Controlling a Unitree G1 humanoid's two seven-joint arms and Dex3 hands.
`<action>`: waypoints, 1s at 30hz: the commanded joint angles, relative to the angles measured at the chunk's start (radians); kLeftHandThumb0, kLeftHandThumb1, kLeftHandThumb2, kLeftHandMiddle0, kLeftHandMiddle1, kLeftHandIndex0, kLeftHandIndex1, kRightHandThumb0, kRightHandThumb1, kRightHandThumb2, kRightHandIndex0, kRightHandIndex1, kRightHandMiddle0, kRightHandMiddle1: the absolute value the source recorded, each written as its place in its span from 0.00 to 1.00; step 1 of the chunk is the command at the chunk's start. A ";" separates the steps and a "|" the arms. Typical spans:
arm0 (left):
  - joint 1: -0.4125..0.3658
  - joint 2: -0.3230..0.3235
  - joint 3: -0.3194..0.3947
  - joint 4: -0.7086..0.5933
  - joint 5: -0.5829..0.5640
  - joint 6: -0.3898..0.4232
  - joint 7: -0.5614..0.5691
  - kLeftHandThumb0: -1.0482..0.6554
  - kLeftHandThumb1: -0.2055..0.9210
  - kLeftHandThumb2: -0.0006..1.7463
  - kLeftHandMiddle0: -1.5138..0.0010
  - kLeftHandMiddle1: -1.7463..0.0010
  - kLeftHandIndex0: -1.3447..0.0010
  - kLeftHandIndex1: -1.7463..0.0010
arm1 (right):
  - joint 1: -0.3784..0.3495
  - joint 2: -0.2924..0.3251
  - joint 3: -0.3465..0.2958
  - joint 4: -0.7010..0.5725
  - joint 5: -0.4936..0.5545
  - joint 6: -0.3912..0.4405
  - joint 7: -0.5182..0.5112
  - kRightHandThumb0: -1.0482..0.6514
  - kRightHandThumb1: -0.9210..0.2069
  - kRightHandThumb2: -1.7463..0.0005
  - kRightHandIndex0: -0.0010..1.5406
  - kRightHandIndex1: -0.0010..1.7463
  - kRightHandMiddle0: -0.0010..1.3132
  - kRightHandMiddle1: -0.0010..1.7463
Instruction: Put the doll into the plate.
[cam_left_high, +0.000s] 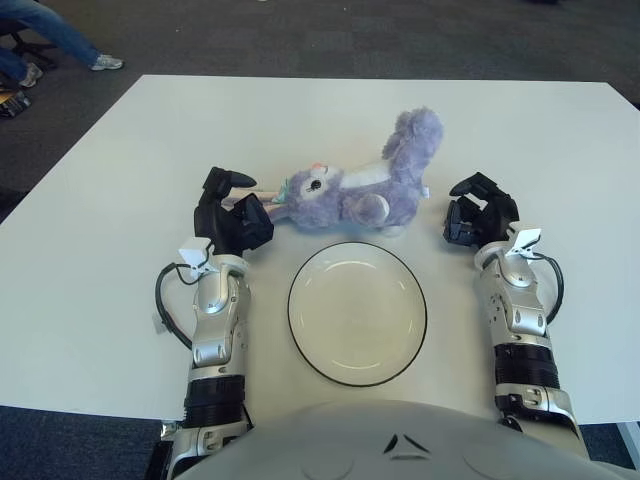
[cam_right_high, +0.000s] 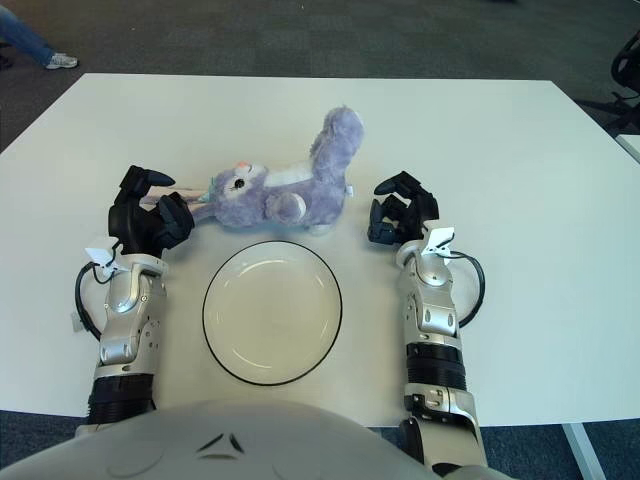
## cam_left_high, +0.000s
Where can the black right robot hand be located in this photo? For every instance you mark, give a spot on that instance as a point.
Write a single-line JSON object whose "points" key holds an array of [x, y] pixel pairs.
{"points": [[492, 210]]}

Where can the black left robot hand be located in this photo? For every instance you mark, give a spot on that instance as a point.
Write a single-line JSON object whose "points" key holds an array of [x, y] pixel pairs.
{"points": [[220, 220]]}

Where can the purple plush bunny doll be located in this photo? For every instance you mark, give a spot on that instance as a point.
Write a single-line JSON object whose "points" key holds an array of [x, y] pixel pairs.
{"points": [[370, 195]]}

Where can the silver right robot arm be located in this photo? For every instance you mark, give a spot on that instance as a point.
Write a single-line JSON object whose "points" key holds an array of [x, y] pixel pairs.
{"points": [[520, 320]]}

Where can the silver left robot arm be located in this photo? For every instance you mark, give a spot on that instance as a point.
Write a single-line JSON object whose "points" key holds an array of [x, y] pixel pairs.
{"points": [[215, 310]]}

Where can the white plate with black rim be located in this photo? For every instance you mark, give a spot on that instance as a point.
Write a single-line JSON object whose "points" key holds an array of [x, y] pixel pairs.
{"points": [[357, 315]]}

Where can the white clip on right wrist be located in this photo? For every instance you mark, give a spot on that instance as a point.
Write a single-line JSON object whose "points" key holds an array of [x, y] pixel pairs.
{"points": [[522, 240]]}

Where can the white clip on wrist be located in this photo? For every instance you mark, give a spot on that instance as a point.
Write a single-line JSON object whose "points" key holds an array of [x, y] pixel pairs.
{"points": [[522, 240], [192, 252]]}

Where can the white clip on left wrist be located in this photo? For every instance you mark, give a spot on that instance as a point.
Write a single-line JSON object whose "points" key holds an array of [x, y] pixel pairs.
{"points": [[192, 252]]}

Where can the white grey sneaker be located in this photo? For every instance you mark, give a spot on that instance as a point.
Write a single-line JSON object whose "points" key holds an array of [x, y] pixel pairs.
{"points": [[107, 62], [31, 75]]}

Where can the dark book with yellow edge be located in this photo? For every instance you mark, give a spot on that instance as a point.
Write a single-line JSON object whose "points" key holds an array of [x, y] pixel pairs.
{"points": [[14, 105]]}

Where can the black office chair base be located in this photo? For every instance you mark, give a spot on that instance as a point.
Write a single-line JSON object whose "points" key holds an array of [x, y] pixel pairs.
{"points": [[37, 50]]}

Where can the person leg in blue jeans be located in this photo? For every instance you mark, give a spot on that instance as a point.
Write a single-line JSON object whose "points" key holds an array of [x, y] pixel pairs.
{"points": [[10, 62], [60, 27]]}

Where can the grey robot torso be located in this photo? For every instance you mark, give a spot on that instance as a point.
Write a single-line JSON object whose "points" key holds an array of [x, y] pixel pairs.
{"points": [[400, 450]]}

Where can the white table leg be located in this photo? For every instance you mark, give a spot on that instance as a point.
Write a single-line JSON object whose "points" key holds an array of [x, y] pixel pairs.
{"points": [[629, 440]]}

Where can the black chrome-topped post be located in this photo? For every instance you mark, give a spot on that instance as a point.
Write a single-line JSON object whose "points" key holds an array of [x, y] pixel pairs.
{"points": [[167, 431]]}

